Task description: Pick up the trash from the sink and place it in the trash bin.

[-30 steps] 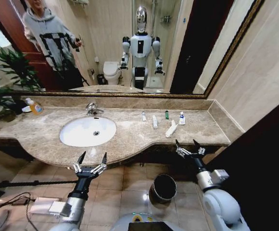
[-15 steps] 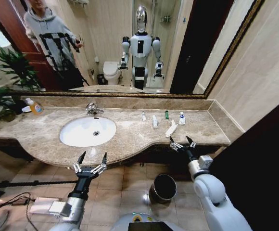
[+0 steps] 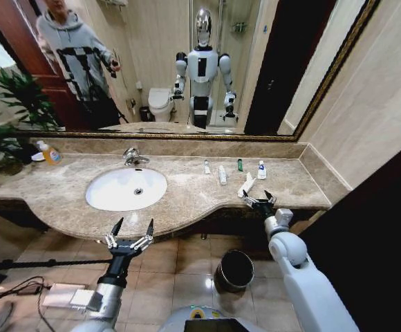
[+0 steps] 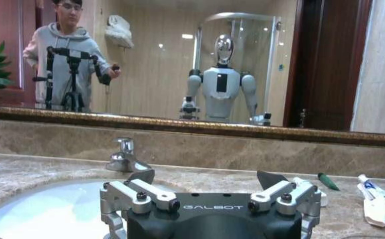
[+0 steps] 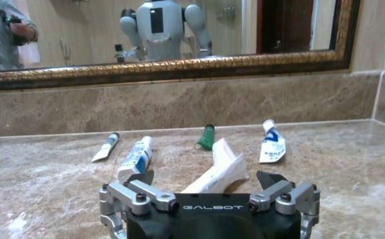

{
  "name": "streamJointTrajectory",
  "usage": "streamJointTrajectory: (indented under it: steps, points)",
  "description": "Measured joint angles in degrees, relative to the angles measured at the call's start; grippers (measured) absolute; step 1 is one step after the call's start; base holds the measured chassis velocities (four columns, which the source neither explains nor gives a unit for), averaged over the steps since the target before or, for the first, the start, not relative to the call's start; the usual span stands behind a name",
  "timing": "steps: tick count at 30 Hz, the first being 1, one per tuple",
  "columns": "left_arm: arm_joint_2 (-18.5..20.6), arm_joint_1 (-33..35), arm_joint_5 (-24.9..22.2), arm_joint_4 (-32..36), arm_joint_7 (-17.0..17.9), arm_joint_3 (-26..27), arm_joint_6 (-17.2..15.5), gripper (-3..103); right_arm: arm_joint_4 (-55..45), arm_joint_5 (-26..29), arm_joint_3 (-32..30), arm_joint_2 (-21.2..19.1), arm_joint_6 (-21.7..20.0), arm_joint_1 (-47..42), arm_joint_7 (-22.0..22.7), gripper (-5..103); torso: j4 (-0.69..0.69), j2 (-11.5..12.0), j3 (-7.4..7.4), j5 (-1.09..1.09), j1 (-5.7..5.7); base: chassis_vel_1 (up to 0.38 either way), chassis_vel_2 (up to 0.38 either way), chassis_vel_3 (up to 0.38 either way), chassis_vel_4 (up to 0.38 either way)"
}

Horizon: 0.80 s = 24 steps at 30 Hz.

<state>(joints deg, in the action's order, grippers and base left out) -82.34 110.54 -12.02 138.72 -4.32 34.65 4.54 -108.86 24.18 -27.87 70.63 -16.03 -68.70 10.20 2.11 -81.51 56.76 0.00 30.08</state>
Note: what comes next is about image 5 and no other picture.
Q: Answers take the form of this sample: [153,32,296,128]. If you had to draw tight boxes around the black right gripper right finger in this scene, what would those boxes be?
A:
[249,170,321,239]

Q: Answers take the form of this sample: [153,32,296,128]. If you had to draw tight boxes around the green toothpaste tube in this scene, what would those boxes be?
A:
[196,124,216,151]

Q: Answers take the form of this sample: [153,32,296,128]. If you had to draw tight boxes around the plain white crumpled tube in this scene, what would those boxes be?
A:
[180,137,250,194]

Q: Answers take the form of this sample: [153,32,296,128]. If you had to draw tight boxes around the gold framed wall mirror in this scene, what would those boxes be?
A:
[0,0,362,92]

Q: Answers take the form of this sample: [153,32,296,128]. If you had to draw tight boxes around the white blue toothpaste tube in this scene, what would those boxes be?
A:
[117,135,154,182]

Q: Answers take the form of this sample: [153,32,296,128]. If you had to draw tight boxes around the small white teal-capped tube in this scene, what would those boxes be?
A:
[90,132,120,163]

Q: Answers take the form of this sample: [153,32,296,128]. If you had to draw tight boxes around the white tube with blue print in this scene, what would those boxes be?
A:
[258,119,286,164]

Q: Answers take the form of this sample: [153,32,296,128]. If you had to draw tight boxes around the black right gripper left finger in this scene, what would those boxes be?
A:
[98,170,177,239]

